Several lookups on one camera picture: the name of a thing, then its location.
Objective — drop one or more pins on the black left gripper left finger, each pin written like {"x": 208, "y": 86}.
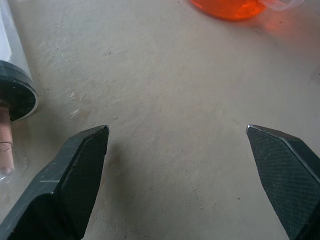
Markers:
{"x": 72, "y": 185}

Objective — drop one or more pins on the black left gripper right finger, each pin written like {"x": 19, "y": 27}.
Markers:
{"x": 282, "y": 170}

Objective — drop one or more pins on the clear cylinder with black cap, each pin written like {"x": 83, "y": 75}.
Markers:
{"x": 12, "y": 85}

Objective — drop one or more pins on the cup of orange liquid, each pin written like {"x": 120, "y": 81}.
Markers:
{"x": 228, "y": 8}

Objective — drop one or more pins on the clear flexible tube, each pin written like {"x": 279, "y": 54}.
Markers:
{"x": 280, "y": 3}

